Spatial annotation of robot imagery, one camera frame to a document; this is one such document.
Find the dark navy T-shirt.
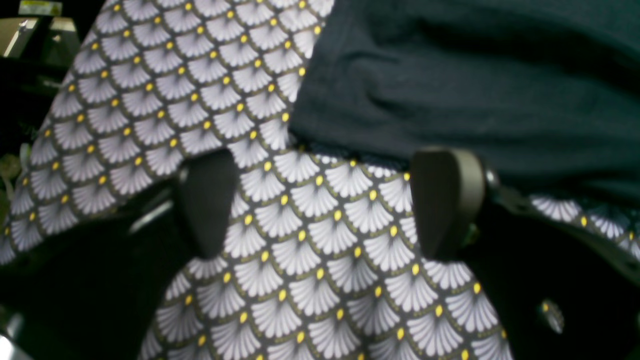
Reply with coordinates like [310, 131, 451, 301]
[289, 0, 640, 207]

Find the fan patterned tablecloth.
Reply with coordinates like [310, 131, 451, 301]
[1, 0, 639, 360]

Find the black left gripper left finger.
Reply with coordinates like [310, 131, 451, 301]
[1, 149, 239, 360]

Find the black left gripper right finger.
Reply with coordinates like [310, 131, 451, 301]
[410, 146, 639, 360]

